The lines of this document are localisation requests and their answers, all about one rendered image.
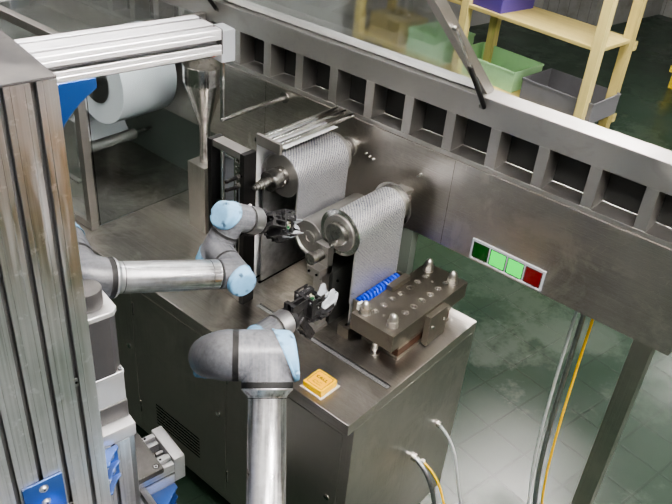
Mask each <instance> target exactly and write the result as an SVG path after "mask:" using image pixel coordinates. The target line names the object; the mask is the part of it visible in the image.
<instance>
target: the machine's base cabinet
mask: <svg viewBox="0 0 672 504"><path fill-rule="evenodd" d="M110 300H111V301H112V302H113V303H114V304H115V306H116V312H115V322H116V331H117V341H118V351H119V360H120V365H121V366H122V367H123V368H124V381H125V391H126V398H127V400H128V410H129V415H130V416H131V417H132V419H133V420H134V421H135V423H136V424H138V425H139V426H140V427H141V428H142V429H144V430H145V431H146V432H147V433H148V434H149V435H150V434H152V433H151V430H152V429H154V428H157V427H159V426H162V427H163V428H164V429H165V431H166V432H167V433H168V434H169V436H170V437H171V438H172V439H173V441H174V442H175V443H176V445H177V446H178V447H179V448H180V450H181V451H182V452H183V453H184V455H185V465H186V466H187V467H188V468H189V469H191V470H192V471H193V472H194V473H195V474H197V475H198V476H199V477H200V478H201V479H202V480H204V481H205V482H206V483H207V484H208V485H209V486H211V487H212V488H213V489H214V490H215V491H217V492H218V493H219V494H220V495H221V496H222V497H224V498H225V499H226V500H227V501H228V502H229V503H231V504H246V493H247V421H248V398H247V396H246V395H245V394H244V393H243V392H242V391H241V382H238V381H219V380H214V379H209V378H207V379H204V378H196V377H195V376H194V375H193V370H192V368H191V366H190V364H189V360H188V355H189V350H190V348H191V346H192V345H193V343H194V342H195V341H196V340H197V339H199V338H200V337H202V336H204V335H203V334H201V333H200V332H198V331H197V330H196V329H194V328H193V327H191V326H190V325H188V324H187V323H186V322H184V321H183V320H181V319H180V318H178V317H177V316H176V315H174V314H173V313H171V312H170V311H168V310H167V309H166V308H164V307H163V306H161V305H160V304H158V303H157V302H156V301H154V300H153V299H151V298H150V297H148V296H147V295H146V294H144V293H129V294H119V295H118V296H117V297H116V298H115V299H110ZM473 336H474V331H473V332H472V333H471V334H470V335H469V336H467V337H466V338H465V339H464V340H463V341H461V342H460V343H459V344H458V345H457V346H455V347H454V348H453V349H452V350H451V351H449V352H448V353H447V354H446V355H445V356H443V357H442V358H441V359H440V360H439V361H437V362H436V363H435V364H434V365H433V366H431V367H430V368H429V369H428V370H426V371H425V372H424V373H423V374H422V375H420V376H419V377H418V378H417V379H416V380H414V381H413V382H412V383H411V384H410V385H408V386H407V387H406V388H405V389H404V390H402V391H401V392H400V393H399V394H398V395H396V396H395V397H394V398H393V399H392V400H390V401H389V402H388V403H387V404H386V405H384V406H383V407H382V408H381V409H380V410H378V411H377V412H376V413H375V414H374V415H372V416H371V417H370V418H369V419H368V420H366V421H365V422H364V423H363V424H362V425H360V426H359V427H358V428H357V429H355V430H354V431H353V432H352V433H351V434H349V435H348V436H347V435H345V434H344V433H342V432H341V431H339V430H338V429H337V428H335V427H334V426H332V425H331V424H329V423H328V422H327V421H325V420H324V419H322V418H321V417H319V416H318V415H317V414H315V413H314V412H312V411H311V410H310V409H308V408H307V407H305V406H304V405H302V404H301V403H300V402H298V401H297V400H295V399H294V398H292V397H291V396H290V395H288V396H287V398H286V504H419V503H420V502H421V501H422V500H423V499H424V498H425V497H426V496H427V495H428V494H429V493H430V490H429V486H428V483H427V480H426V478H425V476H424V474H423V472H422V470H421V469H420V467H419V466H418V464H417V463H416V462H413V461H412V460H411V456H412V455H413V453H415V452H416V453H417V454H418V455H419V456H418V458H419V459H420V460H421V459H422V458H424V459H425V460H426V463H427V465H428V466H429V467H430V468H431V469H432V471H433V472H434V474H435V475H436V477H437V479H438V481H439V483H440V479H441V475H442V470H443V466H444V462H445V457H446V453H447V449H448V444H449V441H448V439H447V437H446V436H445V434H444V433H443V431H442V430H441V429H440V428H438V427H436V423H437V422H438V421H441V422H442V426H443V427H444V429H445V430H446V431H447V433H448V435H449V436H451V431H452V427H453V423H454V418H455V414H456V410H457V405H458V401H459V397H460V392H461V388H462V384H463V379H464V375H465V371H466V366H467V362H468V357H469V353H470V349H471V344H472V340H473Z"/></svg>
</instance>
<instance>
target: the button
mask: <svg viewBox="0 0 672 504"><path fill-rule="evenodd" d="M303 386H304V387H306V388H307V389H309V390H310V391H311V392H313V393H314V394H316V395H317V396H319V397H320V398H321V397H323V396H324V395H325V394H327V393H328V392H329V391H331V390H332V389H333V388H335V387H336V386H337V380H336V379H334V378H333V377H331V376H330V375H328V374H327V373H325V372H323V371H322V370H320V369H319V370H317V371H316V372H314V373H313V374H312V375H310V376H309V377H307V378H306V379H305V380H304V381H303Z"/></svg>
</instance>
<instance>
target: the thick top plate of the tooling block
mask: <svg viewBox="0 0 672 504"><path fill-rule="evenodd" d="M423 266H424V264H423V265H422V266H420V267H419V268H417V269H416V270H414V271H413V272H411V273H410V274H408V275H410V276H411V277H410V281H408V282H407V283H405V284H404V285H402V286H401V287H399V288H398V289H396V290H395V291H393V292H391V291H389V290H387V289H386V290H384V291H383V292H381V293H380V294H378V295H377V296H375V297H374V298H372V299H371V300H369V302H370V304H371V306H370V307H371V315H370V316H367V317H365V316H362V315H360V314H359V311H360V310H359V311H358V310H357V309H356V310H354V311H353V312H351V320H350V329H352V330H354V331H355V332H357V333H359V334H360V335H362V336H364V337H365V338H367V339H369V340H370V341H372V342H374V343H375V344H377V345H379V346H380V347H382V348H384V349H385V350H387V351H389V352H390V353H392V352H393V351H394V350H396V349H397V348H398V347H399V346H401V345H402V344H403V343H405V342H406V341H407V340H409V339H410V338H411V337H413V336H414V335H415V334H417V333H418V332H419V331H420V330H422V329H423V328H424V323H425V318H426V315H428V314H429V313H430V312H432V311H433V310H434V309H436V308H437V307H438V306H440V305H441V304H442V303H444V302H445V303H447V304H449V308H451V307H452V306H453V305H454V304H456V303H457V302H458V301H460V300H461V299H462V298H464V297H465V293H466V288H467V283H468V282H466V281H465V280H463V279H461V278H459V277H458V284H457V285H455V286H451V285H449V284H447V282H446V281H447V278H448V276H449V274H450V273H449V272H447V271H445V270H443V269H441V268H439V267H437V266H435V265H434V271H433V272H432V273H426V272H424V271H423ZM392 313H395V314H397V316H398V321H399V322H398V328H397V329H395V330H391V329H388V328H387V327H386V323H387V319H389V316H390V314H392Z"/></svg>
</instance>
